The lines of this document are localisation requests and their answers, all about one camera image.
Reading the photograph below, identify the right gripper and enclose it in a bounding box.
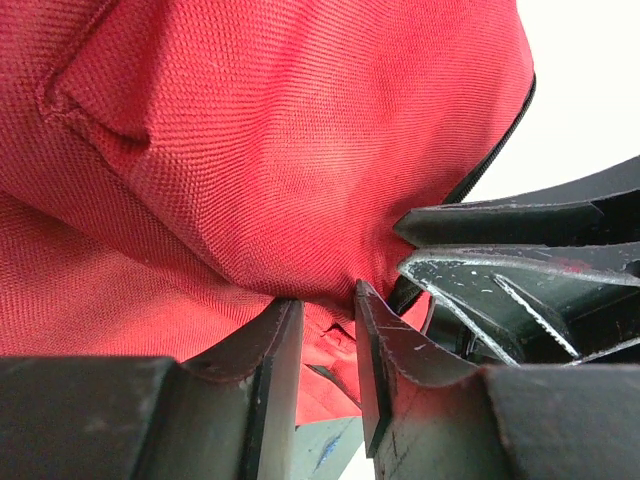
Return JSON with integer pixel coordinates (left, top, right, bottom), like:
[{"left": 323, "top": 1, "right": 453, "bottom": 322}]
[{"left": 394, "top": 156, "right": 640, "bottom": 366}]

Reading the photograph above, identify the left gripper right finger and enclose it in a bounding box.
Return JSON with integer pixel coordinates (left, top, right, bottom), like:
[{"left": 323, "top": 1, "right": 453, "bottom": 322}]
[{"left": 355, "top": 282, "right": 639, "bottom": 479}]

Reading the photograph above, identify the red backpack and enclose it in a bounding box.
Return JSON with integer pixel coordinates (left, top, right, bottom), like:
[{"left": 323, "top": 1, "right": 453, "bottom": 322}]
[{"left": 1, "top": 1, "right": 534, "bottom": 424}]

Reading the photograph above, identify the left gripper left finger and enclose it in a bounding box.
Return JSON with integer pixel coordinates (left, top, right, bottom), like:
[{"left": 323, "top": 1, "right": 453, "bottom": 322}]
[{"left": 1, "top": 299, "right": 303, "bottom": 479}]

